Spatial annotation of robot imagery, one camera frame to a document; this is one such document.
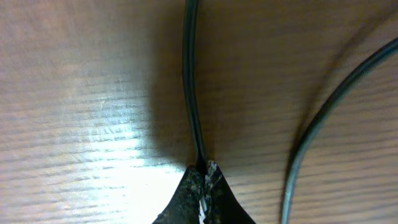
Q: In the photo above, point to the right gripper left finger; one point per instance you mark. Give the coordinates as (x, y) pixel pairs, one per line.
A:
(184, 206)

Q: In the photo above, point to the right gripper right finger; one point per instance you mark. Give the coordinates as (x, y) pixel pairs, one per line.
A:
(221, 204)

